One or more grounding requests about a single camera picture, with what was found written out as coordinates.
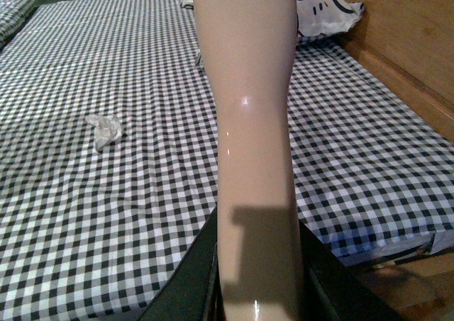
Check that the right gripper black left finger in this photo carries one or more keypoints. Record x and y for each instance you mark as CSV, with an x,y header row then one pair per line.
x,y
192,291

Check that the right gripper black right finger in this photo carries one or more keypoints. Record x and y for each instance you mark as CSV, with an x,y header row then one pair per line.
x,y
332,291

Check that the white tissue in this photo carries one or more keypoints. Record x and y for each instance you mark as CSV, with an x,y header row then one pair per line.
x,y
107,129

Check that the beige hand brush black bristles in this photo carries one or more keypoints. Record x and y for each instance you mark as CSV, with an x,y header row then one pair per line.
x,y
248,50

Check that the black white gingham bed sheet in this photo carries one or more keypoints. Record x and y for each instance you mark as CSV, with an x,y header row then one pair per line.
x,y
87,234

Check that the black white cartoon pillow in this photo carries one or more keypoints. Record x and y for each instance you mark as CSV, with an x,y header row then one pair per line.
x,y
324,9

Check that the folded gingham blanket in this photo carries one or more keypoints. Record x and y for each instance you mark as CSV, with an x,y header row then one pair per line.
x,y
13,15

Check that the wooden bed frame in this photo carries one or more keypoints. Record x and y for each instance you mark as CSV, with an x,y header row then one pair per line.
x,y
408,46

